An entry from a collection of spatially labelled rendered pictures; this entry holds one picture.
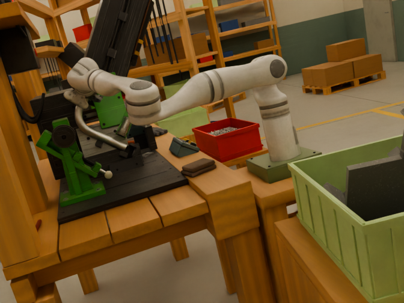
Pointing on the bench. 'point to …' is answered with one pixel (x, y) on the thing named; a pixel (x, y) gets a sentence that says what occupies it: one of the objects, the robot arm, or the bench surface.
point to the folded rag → (198, 167)
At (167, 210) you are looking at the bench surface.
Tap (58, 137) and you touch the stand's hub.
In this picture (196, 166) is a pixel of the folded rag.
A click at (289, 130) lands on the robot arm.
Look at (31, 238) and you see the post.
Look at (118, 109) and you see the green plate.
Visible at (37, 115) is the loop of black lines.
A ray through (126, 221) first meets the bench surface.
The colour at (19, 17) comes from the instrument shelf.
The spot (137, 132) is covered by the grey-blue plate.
